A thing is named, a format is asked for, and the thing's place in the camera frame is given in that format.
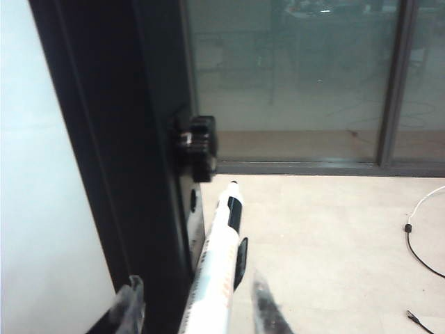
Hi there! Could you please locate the black clamp on stand post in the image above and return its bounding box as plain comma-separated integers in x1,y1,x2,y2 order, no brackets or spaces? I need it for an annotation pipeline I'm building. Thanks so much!
171,113,219,184

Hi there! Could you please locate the white marker pen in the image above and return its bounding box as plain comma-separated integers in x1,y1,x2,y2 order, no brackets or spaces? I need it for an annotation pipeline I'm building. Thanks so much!
178,180,245,334

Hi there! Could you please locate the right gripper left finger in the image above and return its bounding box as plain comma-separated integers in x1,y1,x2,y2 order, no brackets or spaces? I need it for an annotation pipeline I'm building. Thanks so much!
86,274,147,334

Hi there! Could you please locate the black whiteboard stand post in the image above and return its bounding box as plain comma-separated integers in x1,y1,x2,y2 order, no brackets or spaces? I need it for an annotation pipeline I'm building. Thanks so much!
128,0,207,334

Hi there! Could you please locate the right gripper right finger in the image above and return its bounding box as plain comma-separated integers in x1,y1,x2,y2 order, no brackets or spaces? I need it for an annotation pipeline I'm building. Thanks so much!
251,269,297,334

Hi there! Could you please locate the dark framed glass partition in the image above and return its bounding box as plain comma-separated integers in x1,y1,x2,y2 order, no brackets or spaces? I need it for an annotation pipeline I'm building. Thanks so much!
182,0,445,177

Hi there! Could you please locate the black cable with inline connector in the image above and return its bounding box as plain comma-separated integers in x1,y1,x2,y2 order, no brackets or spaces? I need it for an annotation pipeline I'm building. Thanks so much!
404,223,445,279

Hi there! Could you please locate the white glass whiteboard black frame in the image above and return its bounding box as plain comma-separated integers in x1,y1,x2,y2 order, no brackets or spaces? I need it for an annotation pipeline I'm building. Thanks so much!
0,0,150,334

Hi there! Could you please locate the black cable with plug end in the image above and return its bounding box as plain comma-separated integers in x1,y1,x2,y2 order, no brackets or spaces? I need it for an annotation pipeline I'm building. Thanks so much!
405,308,437,334

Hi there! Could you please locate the white floor cable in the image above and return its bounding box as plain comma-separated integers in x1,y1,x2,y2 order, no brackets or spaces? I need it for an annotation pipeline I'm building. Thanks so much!
410,185,445,227

